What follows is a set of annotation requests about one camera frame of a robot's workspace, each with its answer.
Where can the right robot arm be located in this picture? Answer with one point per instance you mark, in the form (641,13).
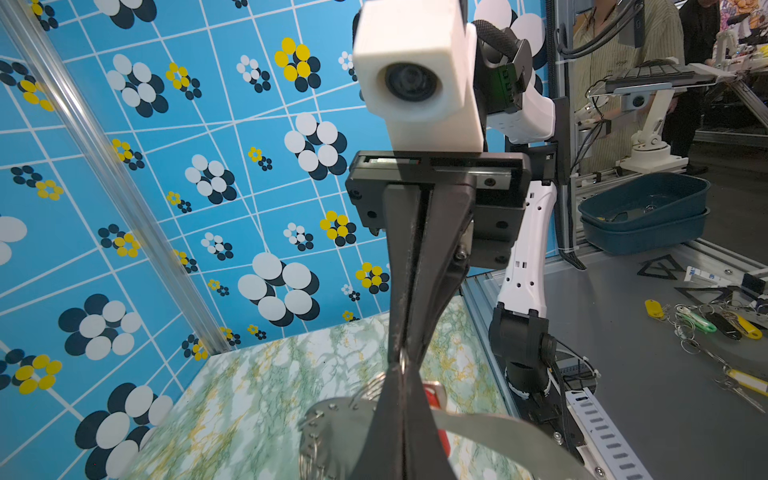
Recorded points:
(508,101)

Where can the loose keys pile outside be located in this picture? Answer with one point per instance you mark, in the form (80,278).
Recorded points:
(737,355)

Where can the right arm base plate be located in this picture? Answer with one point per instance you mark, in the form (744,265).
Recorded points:
(548,410)

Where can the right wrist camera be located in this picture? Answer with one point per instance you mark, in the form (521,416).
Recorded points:
(415,63)

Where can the perforated cable duct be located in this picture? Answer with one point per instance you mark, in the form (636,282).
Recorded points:
(606,453)

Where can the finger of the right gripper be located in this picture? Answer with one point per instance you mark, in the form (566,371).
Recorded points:
(439,271)
(404,214)

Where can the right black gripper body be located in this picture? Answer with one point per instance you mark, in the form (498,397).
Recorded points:
(501,182)

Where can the dark teal plastic bin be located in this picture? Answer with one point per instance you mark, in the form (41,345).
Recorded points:
(652,211)

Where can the grey metal key ring plate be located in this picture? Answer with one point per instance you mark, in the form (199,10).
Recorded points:
(333,431)

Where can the aluminium front rail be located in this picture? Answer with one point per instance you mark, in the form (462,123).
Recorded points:
(647,366)

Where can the right corner aluminium post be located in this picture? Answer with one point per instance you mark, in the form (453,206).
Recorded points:
(77,116)

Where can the red key tag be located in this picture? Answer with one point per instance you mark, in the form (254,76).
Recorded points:
(437,398)

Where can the yellow key tag outside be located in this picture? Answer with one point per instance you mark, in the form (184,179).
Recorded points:
(655,310)

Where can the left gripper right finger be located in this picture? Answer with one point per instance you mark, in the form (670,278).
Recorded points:
(424,455)

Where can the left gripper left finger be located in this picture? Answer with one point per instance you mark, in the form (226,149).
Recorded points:
(382,456)

